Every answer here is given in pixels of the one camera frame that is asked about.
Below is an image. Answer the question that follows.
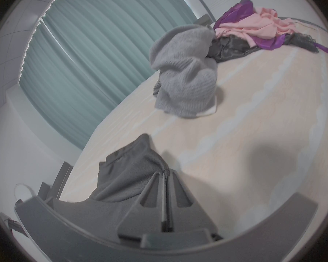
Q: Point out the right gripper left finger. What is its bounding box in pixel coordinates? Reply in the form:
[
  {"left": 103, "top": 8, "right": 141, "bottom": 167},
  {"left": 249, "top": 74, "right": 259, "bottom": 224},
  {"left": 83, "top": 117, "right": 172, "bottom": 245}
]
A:
[{"left": 118, "top": 173, "right": 163, "bottom": 241}]

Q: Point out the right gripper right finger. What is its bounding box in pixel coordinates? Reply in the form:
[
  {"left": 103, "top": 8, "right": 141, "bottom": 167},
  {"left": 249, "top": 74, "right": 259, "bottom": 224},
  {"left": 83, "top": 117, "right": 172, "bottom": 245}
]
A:
[{"left": 166, "top": 170, "right": 222, "bottom": 239}]

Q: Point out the black long-sleeved top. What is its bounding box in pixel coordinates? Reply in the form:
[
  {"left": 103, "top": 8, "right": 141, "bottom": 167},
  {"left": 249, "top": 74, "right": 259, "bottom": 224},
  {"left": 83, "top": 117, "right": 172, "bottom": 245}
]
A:
[{"left": 89, "top": 133, "right": 170, "bottom": 203}]

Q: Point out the bed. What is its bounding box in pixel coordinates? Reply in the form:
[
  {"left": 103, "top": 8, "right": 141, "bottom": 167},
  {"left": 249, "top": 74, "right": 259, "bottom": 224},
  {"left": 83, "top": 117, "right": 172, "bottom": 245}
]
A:
[{"left": 59, "top": 0, "right": 328, "bottom": 242}]

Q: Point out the pile of clothes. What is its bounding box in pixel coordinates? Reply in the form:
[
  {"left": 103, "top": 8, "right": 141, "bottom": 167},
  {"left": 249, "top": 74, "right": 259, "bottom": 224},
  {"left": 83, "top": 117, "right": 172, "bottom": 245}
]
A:
[{"left": 206, "top": 0, "right": 328, "bottom": 63}]

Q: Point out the grey knitted garment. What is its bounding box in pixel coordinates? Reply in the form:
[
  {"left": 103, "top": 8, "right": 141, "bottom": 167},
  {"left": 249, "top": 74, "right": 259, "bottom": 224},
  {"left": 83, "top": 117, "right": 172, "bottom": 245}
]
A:
[{"left": 149, "top": 25, "right": 218, "bottom": 118}]

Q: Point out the grey bedside table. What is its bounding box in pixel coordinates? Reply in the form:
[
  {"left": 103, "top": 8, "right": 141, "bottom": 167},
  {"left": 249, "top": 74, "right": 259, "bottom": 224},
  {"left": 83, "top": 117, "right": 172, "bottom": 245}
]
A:
[{"left": 196, "top": 14, "right": 212, "bottom": 27}]

